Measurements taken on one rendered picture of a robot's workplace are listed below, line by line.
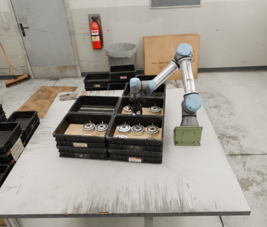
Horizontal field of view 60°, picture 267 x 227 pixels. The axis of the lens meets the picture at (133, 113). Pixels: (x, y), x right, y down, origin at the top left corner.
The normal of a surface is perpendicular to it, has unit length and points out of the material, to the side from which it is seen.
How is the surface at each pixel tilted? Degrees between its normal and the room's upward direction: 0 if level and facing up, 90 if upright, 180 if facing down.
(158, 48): 80
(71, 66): 90
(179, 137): 90
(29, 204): 0
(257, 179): 0
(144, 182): 0
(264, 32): 90
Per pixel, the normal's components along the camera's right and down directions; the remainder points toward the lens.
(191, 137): -0.07, 0.55
